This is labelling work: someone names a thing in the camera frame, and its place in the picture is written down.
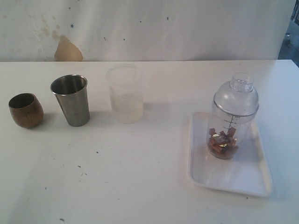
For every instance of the clear graduated shaker body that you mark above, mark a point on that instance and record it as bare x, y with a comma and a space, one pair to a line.
223, 121

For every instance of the stainless steel cup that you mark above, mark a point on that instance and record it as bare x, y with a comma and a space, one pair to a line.
71, 94

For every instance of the clear shaker lid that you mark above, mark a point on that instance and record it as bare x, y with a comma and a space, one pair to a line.
238, 96

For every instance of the brown wooden cup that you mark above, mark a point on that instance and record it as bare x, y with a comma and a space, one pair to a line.
26, 110

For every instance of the translucent plastic cup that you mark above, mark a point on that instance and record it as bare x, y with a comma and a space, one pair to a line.
126, 94

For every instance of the wood pieces and gold coin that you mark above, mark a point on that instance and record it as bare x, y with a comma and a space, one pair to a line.
222, 145

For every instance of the white plastic tray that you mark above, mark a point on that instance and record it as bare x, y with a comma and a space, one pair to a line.
246, 173

